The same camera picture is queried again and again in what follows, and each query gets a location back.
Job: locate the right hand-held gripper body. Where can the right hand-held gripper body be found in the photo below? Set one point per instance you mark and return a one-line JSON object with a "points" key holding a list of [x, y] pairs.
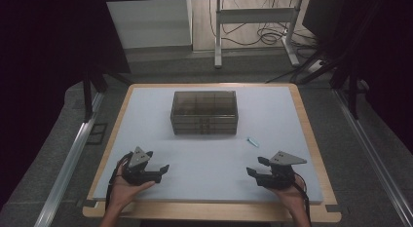
{"points": [[279, 175]]}

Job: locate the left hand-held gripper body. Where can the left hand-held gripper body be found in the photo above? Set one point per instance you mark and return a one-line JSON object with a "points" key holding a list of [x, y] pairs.
{"points": [[138, 160]]}

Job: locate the small clear blue-capped tube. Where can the small clear blue-capped tube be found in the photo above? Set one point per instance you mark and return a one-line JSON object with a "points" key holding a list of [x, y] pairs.
{"points": [[253, 142]]}

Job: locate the smoky clear plastic drawer box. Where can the smoky clear plastic drawer box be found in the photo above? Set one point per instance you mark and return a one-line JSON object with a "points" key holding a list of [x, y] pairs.
{"points": [[204, 111]]}

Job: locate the person's right hand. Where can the person's right hand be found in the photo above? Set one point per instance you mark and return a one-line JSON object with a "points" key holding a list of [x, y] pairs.
{"points": [[293, 197]]}

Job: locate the person's left hand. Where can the person's left hand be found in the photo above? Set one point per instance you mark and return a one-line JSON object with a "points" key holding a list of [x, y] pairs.
{"points": [[121, 193]]}

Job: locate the wooden table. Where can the wooden table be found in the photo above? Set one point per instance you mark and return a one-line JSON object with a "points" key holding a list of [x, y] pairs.
{"points": [[207, 212]]}

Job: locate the black metal stand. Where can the black metal stand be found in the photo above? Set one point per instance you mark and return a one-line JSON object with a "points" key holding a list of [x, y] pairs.
{"points": [[352, 90], [87, 97]]}

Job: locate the white power strip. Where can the white power strip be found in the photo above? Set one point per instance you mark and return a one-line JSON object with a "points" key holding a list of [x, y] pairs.
{"points": [[315, 66]]}

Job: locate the dark curtain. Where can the dark curtain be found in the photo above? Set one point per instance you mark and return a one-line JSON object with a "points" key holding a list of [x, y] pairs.
{"points": [[42, 74], [383, 58]]}

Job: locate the white cabinet panel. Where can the white cabinet panel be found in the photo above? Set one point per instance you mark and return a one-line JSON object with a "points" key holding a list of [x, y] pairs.
{"points": [[149, 24]]}

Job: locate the small black floor frame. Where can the small black floor frame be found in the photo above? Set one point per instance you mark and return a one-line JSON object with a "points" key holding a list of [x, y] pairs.
{"points": [[96, 133]]}

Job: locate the aluminium floor rail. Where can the aluminium floor rail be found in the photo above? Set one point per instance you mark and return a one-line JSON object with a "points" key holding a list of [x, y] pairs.
{"points": [[69, 162], [373, 152]]}

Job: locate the white metal desk frame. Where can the white metal desk frame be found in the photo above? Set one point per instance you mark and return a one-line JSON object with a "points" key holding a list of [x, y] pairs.
{"points": [[253, 16]]}

